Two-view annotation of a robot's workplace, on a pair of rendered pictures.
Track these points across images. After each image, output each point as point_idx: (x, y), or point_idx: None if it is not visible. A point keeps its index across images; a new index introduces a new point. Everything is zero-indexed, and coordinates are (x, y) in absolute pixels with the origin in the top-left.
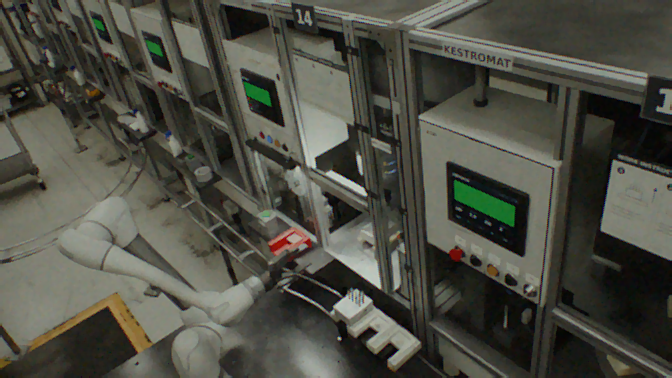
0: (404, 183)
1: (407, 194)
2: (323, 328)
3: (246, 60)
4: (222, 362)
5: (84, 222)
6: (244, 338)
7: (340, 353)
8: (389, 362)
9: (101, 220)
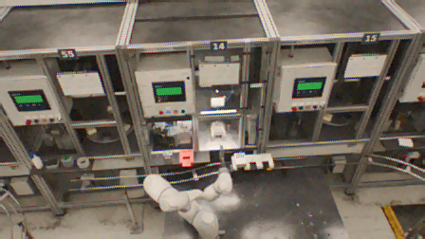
0: (266, 95)
1: (267, 99)
2: None
3: (158, 77)
4: None
5: (164, 191)
6: None
7: (238, 183)
8: (270, 166)
9: (168, 185)
